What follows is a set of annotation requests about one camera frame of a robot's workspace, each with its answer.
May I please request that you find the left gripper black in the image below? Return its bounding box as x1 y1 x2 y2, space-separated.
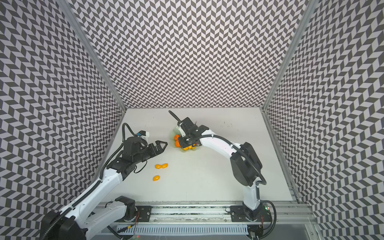
133 140 168 164

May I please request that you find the green wavy glass bowl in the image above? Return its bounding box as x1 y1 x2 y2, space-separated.
174 128 199 151

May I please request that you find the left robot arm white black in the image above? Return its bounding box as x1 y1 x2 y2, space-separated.
40 136 168 240

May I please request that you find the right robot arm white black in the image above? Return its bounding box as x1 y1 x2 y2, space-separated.
175 117 267 222

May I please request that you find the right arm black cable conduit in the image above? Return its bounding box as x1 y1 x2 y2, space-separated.
168 110 268 186

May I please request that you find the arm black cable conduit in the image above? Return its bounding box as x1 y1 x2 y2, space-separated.
39 122 145 240
168 110 268 186

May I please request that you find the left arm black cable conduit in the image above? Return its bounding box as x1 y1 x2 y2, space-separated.
39 122 145 240

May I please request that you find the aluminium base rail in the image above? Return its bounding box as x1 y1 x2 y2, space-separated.
81 201 323 240

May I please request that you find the left corner aluminium post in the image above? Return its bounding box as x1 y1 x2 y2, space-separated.
56 0 127 112

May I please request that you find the corner aluminium post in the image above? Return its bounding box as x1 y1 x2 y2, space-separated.
56 0 127 112
262 0 319 112

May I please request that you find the right corner aluminium post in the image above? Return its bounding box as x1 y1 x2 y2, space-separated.
262 0 319 112

